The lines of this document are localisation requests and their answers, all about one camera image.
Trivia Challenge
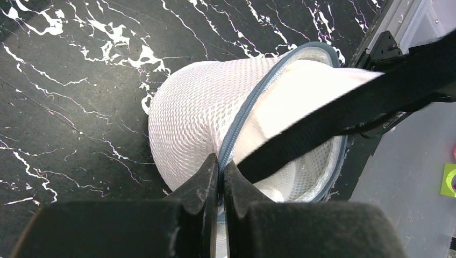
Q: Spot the white blue-trimmed mesh laundry bag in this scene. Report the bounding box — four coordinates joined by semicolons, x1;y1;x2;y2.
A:
147;41;349;258

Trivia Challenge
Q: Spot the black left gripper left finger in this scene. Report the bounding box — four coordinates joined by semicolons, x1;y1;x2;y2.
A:
11;154;218;257

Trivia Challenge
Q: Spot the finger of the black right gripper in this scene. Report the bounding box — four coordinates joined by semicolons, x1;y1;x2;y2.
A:
238;32;455;183

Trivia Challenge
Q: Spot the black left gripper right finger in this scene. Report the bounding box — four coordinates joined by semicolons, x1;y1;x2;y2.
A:
224;163;406;257

